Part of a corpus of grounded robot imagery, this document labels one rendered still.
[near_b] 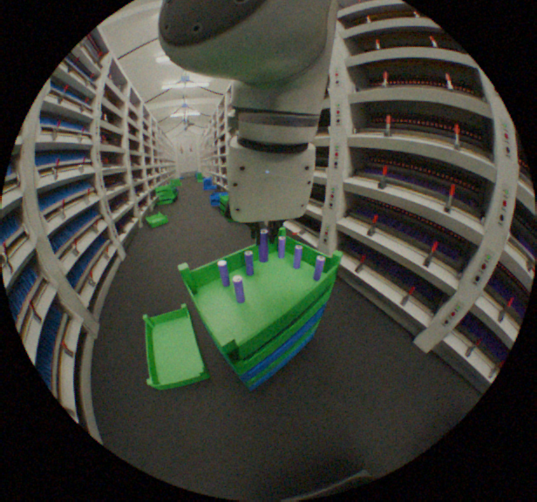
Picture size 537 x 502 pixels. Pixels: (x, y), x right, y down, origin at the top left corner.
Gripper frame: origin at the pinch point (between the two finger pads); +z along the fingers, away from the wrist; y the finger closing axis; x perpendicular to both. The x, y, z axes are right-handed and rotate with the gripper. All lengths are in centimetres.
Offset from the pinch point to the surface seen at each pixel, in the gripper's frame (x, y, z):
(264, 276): -1.7, 0.7, 15.5
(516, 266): -36, 65, -19
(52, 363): -37, -78, 12
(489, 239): -21, 60, -14
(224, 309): -9.4, -9.1, 11.9
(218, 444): -50, -21, 29
